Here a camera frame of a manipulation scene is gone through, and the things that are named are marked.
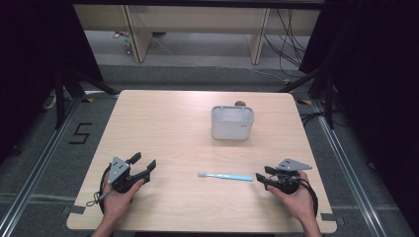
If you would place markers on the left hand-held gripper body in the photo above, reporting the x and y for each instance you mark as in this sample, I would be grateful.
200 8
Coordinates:
117 169

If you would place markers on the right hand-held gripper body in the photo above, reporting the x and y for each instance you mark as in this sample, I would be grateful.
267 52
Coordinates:
287 183

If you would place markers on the light blue toothbrush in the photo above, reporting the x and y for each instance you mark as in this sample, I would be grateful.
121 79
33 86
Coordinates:
227 176

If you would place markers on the white plastic container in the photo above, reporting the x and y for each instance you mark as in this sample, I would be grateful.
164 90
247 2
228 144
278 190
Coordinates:
232 126

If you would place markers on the person's right hand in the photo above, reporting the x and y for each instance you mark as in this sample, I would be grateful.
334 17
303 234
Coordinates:
296 204

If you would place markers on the person's left hand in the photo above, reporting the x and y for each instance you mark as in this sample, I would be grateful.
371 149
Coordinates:
118 201

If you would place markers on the grey tape patch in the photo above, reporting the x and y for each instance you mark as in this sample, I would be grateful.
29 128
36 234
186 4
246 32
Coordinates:
74 210
331 218

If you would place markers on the small dark round object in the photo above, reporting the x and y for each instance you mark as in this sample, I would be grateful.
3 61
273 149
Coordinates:
240 103

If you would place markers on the black metal stand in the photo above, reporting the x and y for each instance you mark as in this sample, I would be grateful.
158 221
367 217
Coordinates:
66 92
324 92

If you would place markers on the small colourful floor clutter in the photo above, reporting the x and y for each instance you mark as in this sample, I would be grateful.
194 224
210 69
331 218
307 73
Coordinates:
125 42

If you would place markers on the black curtain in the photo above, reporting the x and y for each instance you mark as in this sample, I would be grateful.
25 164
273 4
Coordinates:
36 65
375 85

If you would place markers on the light wooden bench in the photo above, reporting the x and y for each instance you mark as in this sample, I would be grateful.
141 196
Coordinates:
197 23

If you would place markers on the metal floor rail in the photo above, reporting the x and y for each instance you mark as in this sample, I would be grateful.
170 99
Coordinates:
352 177
36 168

